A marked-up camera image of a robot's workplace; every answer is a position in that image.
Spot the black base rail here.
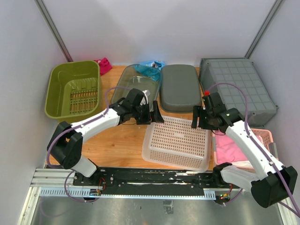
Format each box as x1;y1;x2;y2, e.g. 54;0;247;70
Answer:
73;167;220;199

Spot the purple cable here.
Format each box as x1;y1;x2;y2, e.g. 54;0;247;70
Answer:
46;86;134;203
206;82;300;218

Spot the dark grey plastic tub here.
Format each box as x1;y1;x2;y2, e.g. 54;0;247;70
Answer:
159;64;202;113

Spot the magenta cloth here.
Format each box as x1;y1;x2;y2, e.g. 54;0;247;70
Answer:
94;57;112;76

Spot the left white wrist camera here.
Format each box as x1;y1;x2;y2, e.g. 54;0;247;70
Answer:
140;90;150;105

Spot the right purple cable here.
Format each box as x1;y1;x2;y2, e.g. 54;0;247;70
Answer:
206;82;300;218

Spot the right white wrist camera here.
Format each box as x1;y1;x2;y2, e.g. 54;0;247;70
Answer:
202;90;211;111

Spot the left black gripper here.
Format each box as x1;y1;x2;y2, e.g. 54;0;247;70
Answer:
132;100;164;125

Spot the pink towel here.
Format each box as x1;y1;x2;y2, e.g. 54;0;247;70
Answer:
214;132;251;166

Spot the blue snack packet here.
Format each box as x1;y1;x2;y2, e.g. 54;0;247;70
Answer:
133;60;166;82

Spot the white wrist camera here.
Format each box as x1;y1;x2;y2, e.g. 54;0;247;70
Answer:
140;90;150;105
202;90;211;111

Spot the olive green plastic basket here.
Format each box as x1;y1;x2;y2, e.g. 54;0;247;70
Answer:
45;60;102;123

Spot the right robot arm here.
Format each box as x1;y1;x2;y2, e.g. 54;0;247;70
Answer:
191;93;298;208

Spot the large grey storage crate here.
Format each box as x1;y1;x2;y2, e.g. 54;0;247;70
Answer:
199;58;278;128

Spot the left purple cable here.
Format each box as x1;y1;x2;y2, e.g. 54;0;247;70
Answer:
46;86;134;203

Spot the translucent teal plastic tub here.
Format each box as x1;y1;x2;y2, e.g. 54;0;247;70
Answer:
111;64;162;110

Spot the pink plastic basket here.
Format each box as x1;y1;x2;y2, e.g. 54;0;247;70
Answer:
212;128;274;172

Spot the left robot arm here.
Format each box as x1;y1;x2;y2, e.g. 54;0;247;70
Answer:
46;88;164;186

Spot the white perforated plastic basket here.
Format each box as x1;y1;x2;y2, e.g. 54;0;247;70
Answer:
142;116;211;173

